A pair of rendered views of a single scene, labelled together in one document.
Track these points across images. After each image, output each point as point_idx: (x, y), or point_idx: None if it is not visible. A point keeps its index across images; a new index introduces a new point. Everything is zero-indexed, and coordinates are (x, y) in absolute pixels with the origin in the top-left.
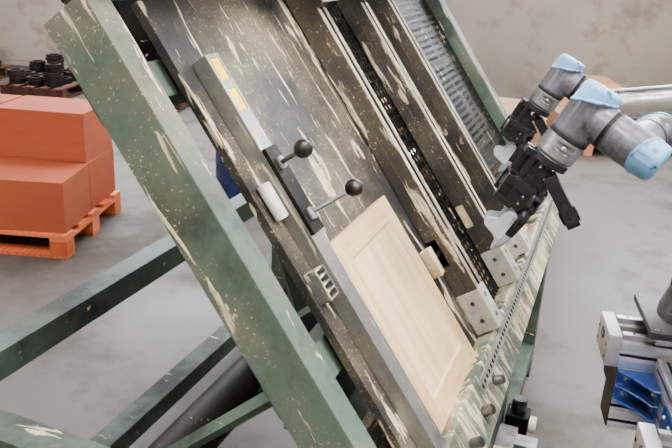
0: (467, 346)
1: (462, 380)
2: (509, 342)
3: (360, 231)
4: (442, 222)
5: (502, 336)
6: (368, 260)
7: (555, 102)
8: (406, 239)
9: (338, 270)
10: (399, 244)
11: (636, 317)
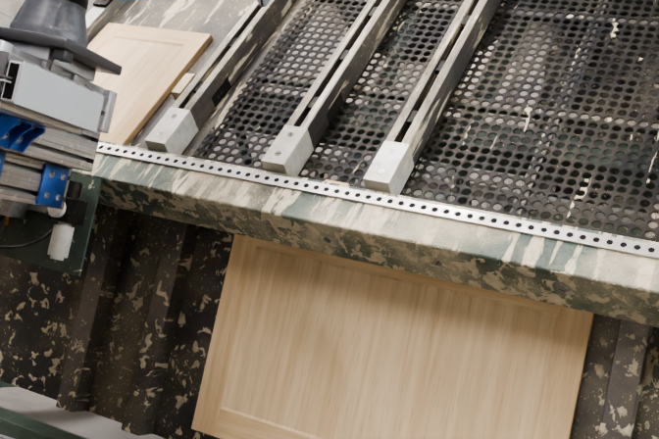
0: (117, 139)
1: None
2: (151, 170)
3: (144, 32)
4: (216, 57)
5: (146, 156)
6: (125, 45)
7: None
8: (182, 61)
9: None
10: (171, 59)
11: (91, 82)
